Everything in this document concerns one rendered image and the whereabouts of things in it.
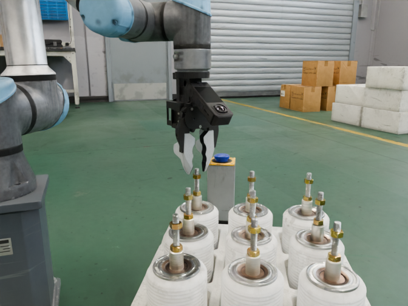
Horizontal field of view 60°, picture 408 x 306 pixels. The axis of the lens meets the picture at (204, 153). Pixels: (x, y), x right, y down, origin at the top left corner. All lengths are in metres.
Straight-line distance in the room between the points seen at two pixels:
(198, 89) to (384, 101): 2.79
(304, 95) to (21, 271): 3.91
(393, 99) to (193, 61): 2.74
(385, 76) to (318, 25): 3.71
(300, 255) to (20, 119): 0.61
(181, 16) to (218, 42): 5.32
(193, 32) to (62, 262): 0.76
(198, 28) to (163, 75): 5.09
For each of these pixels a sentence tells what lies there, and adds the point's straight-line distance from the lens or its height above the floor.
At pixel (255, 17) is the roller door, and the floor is 1.31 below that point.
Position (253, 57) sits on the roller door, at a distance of 6.25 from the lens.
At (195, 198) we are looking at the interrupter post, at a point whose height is 0.28.
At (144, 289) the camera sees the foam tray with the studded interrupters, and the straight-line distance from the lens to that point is 0.67.
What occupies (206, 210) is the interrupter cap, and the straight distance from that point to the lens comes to 0.77.
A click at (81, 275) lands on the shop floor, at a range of 1.07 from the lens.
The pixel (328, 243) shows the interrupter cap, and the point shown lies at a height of 0.25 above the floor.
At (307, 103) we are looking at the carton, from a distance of 4.44.
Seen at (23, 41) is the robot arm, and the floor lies 0.61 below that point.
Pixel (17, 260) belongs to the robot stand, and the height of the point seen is 0.17.
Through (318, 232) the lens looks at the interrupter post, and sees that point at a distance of 0.67.
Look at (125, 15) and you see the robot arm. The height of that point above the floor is 0.64.
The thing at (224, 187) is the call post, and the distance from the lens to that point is 0.91.
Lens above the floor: 0.56
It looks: 14 degrees down
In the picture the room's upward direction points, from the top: straight up
